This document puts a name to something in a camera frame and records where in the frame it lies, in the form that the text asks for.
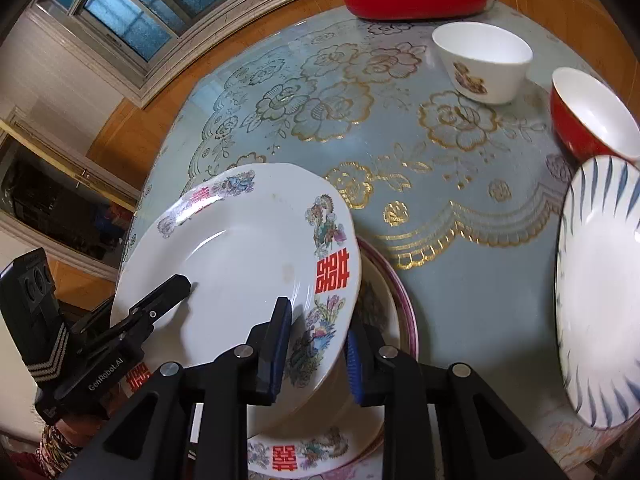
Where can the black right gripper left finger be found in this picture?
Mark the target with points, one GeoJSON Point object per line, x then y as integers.
{"type": "Point", "coordinates": [191, 422]}

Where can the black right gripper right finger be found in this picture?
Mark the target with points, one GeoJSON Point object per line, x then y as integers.
{"type": "Point", "coordinates": [440, 420]}

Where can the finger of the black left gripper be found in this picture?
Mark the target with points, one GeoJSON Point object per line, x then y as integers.
{"type": "Point", "coordinates": [139, 322]}

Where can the white plate pink purple rim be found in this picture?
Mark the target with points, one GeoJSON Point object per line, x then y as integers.
{"type": "Point", "coordinates": [349, 435]}

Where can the white plate red character pattern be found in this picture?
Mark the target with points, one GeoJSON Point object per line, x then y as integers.
{"type": "Point", "coordinates": [320, 409]}

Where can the white bowl blue leaf strokes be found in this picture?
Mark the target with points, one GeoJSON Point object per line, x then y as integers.
{"type": "Point", "coordinates": [596, 292]}

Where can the red bowl white inside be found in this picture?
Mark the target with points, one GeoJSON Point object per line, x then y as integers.
{"type": "Point", "coordinates": [590, 119]}

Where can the white bowl brown floral motif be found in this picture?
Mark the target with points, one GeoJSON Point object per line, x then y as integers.
{"type": "Point", "coordinates": [485, 63]}

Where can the person's left hand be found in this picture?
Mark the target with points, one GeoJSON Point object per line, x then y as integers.
{"type": "Point", "coordinates": [60, 443]}

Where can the floral plastic tablecloth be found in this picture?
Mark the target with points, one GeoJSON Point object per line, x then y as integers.
{"type": "Point", "coordinates": [463, 199]}

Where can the window with white frame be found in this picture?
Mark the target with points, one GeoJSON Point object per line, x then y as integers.
{"type": "Point", "coordinates": [140, 46]}

